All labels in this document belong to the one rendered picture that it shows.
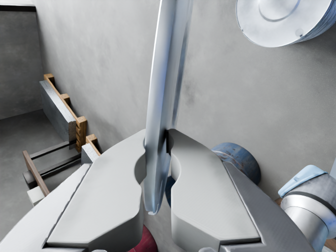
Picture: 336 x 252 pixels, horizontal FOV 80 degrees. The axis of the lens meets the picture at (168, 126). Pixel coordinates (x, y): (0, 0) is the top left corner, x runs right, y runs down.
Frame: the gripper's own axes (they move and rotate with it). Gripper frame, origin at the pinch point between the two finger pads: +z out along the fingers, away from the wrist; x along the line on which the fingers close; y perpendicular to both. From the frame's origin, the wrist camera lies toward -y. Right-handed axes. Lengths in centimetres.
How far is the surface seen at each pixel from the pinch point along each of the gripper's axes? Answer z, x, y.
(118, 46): 190, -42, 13
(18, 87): 352, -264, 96
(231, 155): 89, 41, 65
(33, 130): 341, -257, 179
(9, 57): 330, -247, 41
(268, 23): 66, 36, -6
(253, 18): 70, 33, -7
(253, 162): 89, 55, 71
